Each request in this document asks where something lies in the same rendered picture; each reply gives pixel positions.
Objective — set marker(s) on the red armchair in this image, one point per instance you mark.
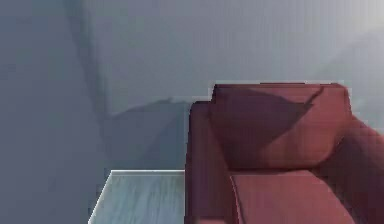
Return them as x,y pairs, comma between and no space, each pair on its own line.
283,150

